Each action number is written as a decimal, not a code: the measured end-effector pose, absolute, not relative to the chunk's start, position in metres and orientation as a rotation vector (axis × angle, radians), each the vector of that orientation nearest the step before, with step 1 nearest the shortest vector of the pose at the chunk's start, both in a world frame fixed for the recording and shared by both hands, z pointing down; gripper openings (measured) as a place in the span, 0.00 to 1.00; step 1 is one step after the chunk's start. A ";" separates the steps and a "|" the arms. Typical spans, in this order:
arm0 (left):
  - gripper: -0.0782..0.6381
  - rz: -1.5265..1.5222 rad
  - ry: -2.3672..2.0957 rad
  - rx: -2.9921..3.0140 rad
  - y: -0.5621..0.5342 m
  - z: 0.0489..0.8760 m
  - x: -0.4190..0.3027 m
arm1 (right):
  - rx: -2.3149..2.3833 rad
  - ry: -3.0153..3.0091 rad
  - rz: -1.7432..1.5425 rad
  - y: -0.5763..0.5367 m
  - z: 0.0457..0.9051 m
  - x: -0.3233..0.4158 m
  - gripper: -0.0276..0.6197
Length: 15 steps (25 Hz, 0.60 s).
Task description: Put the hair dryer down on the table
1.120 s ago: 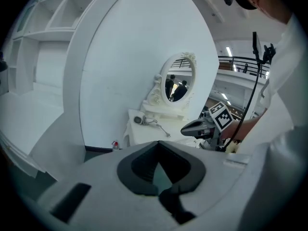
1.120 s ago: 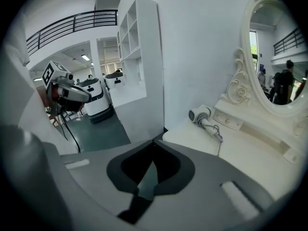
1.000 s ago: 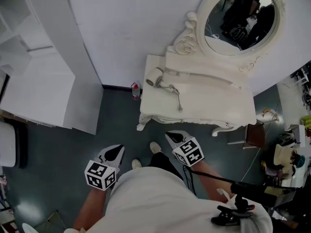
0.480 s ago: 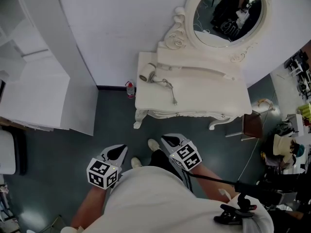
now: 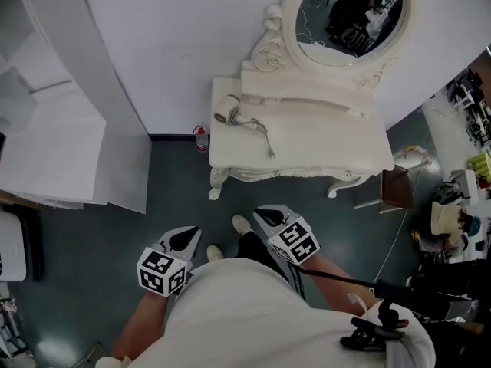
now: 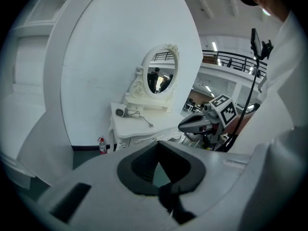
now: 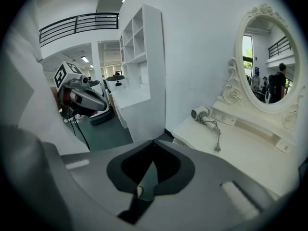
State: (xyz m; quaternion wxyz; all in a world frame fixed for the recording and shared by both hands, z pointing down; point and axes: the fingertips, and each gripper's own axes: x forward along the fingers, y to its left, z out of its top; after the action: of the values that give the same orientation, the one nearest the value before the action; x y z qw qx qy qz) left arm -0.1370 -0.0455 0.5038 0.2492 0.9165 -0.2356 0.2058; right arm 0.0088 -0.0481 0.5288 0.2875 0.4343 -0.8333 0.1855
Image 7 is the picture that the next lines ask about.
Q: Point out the white desk with shelf unit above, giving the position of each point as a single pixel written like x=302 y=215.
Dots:
x=149 y=80

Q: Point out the black balcony railing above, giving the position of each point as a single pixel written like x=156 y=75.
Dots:
x=79 y=24

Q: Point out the person's white shirt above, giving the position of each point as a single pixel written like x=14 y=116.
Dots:
x=31 y=93

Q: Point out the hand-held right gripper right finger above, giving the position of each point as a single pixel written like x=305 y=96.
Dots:
x=211 y=177

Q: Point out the ceiling light panel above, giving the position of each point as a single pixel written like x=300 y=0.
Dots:
x=84 y=58

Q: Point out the brown cardboard box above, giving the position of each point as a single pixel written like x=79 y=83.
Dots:
x=112 y=105

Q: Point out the oval vanity mirror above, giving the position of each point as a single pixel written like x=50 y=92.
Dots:
x=267 y=61

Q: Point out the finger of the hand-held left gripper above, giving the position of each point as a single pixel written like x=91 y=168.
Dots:
x=93 y=101

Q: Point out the white hair dryer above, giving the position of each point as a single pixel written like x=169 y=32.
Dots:
x=201 y=114

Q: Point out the ornate white vanity table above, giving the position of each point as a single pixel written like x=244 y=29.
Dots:
x=240 y=148

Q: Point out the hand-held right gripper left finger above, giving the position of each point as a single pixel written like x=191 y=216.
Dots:
x=96 y=170

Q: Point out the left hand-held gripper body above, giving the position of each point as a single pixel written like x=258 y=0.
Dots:
x=63 y=77

